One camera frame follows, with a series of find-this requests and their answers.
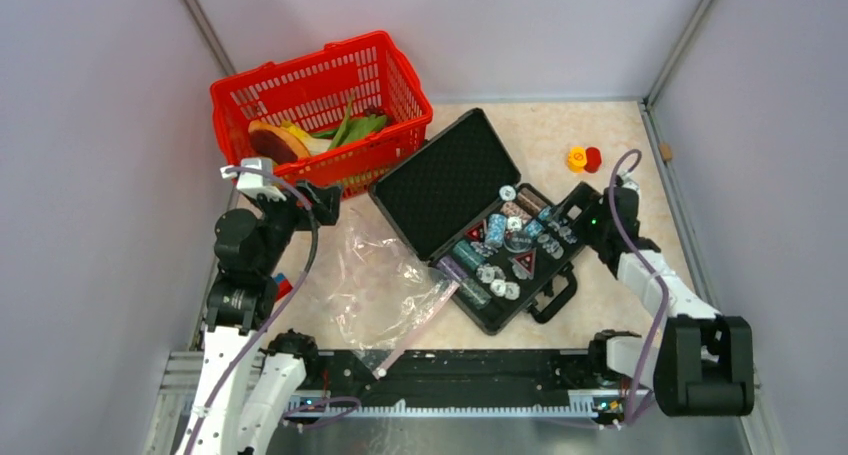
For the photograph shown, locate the clear zip top bag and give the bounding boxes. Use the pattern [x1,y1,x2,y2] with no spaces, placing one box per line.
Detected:
[313,209,459,379]

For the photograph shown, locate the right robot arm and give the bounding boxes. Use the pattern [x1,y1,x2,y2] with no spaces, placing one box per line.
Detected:
[558,182,755,417]

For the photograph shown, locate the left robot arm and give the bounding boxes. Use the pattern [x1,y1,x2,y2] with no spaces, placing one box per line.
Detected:
[177,176,343,454]

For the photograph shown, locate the black poker chip case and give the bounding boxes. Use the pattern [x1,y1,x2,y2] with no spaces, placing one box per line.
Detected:
[369,108,590,335]

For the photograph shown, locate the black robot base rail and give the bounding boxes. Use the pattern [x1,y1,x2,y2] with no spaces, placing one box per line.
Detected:
[292,349,624,418]

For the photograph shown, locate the red round token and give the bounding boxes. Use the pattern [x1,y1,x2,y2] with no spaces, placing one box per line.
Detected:
[584,147,603,174]

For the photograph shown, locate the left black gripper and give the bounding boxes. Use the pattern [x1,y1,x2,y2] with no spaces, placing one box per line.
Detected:
[250,177,343,273]

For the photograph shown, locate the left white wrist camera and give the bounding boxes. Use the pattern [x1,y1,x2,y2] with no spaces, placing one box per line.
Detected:
[219,157,285,202]

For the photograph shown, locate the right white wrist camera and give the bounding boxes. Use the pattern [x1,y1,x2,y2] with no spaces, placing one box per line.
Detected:
[616,172,641,196]

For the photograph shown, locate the green toy vegetable leaves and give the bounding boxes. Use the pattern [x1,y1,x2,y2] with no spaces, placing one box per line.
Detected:
[304,96,393,155]

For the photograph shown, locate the small tan wall block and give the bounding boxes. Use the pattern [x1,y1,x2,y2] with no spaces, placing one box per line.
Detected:
[658,142,673,163]

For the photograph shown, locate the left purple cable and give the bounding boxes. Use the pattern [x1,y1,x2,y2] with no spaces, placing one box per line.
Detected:
[182,165,362,455]

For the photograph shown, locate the red plastic shopping basket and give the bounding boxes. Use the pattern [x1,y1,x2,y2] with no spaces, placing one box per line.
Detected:
[210,30,433,198]

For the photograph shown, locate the red blue toy block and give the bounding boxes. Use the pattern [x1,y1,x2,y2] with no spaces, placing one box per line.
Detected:
[272,273,292,301]

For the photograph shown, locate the yellow round token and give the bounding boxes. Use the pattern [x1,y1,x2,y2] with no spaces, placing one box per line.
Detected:
[566,146,587,173]

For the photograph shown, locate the yellow toy corn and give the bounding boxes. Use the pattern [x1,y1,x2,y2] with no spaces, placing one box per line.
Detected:
[280,120,323,151]

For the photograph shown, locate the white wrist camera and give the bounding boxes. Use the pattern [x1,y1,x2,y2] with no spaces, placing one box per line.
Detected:
[219,157,285,202]
[616,172,641,196]

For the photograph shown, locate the orange toy steak slice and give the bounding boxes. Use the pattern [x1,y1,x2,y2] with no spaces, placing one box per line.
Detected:
[248,120,311,165]

